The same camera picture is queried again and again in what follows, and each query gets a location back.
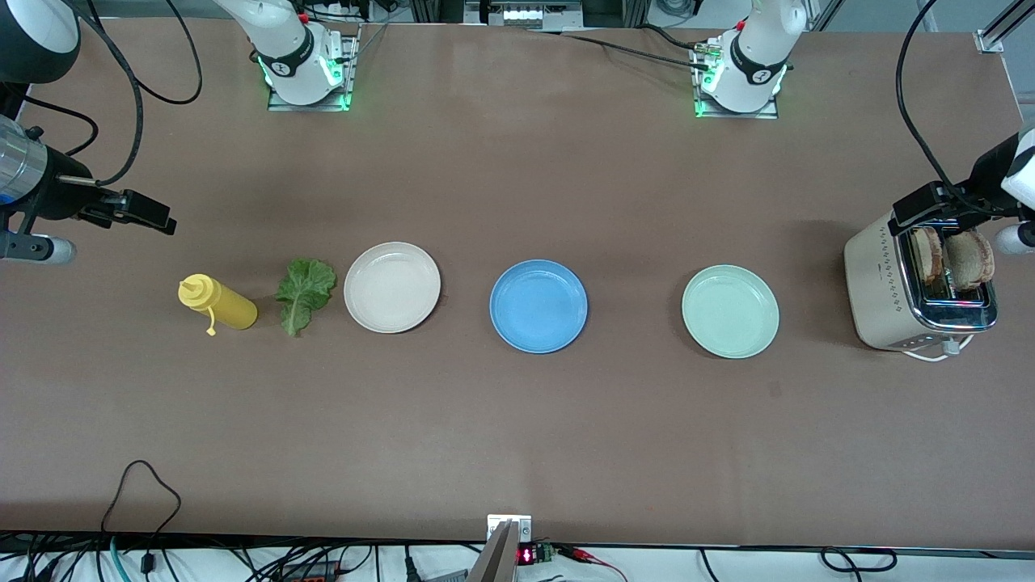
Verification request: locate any toasted bread slice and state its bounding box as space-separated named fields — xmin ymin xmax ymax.
xmin=912 ymin=226 xmax=945 ymax=285
xmin=944 ymin=230 xmax=995 ymax=291

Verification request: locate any yellow mustard squeeze bottle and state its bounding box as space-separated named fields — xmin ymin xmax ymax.
xmin=178 ymin=273 xmax=258 ymax=336

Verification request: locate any green lettuce leaf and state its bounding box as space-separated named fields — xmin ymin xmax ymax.
xmin=275 ymin=258 xmax=337 ymax=337

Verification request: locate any light green round plate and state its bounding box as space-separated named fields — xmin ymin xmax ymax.
xmin=682 ymin=264 xmax=780 ymax=360

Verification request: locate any beige round plate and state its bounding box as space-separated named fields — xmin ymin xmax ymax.
xmin=344 ymin=242 xmax=442 ymax=334

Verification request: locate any blue round plate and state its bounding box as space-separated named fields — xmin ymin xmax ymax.
xmin=489 ymin=259 xmax=589 ymax=355

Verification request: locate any cream chrome toaster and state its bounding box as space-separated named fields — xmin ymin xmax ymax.
xmin=843 ymin=212 xmax=999 ymax=352

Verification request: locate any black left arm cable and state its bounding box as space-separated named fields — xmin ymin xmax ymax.
xmin=895 ymin=0 xmax=995 ymax=217

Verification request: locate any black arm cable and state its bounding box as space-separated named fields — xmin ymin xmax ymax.
xmin=895 ymin=0 xmax=995 ymax=217
xmin=24 ymin=0 xmax=203 ymax=187

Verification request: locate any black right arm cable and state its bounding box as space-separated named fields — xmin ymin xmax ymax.
xmin=24 ymin=0 xmax=203 ymax=187

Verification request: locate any white toaster power cable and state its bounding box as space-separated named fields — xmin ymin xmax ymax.
xmin=902 ymin=339 xmax=967 ymax=362

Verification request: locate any aluminium frame profile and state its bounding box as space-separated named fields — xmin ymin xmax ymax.
xmin=974 ymin=0 xmax=1035 ymax=55

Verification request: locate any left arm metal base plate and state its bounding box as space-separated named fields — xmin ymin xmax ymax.
xmin=691 ymin=44 xmax=781 ymax=120

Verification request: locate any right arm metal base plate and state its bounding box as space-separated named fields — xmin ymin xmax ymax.
xmin=267 ymin=32 xmax=361 ymax=112

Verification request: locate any thin black looped cable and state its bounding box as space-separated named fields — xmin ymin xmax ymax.
xmin=101 ymin=461 xmax=181 ymax=579

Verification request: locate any black base power cable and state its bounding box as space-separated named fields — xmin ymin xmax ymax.
xmin=530 ymin=24 xmax=712 ymax=72

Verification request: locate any black coiled cable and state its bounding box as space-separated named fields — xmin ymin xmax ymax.
xmin=821 ymin=547 xmax=898 ymax=573

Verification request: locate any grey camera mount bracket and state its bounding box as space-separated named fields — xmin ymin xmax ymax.
xmin=467 ymin=515 xmax=533 ymax=582

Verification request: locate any red wire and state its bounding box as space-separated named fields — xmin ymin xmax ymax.
xmin=558 ymin=546 xmax=627 ymax=582

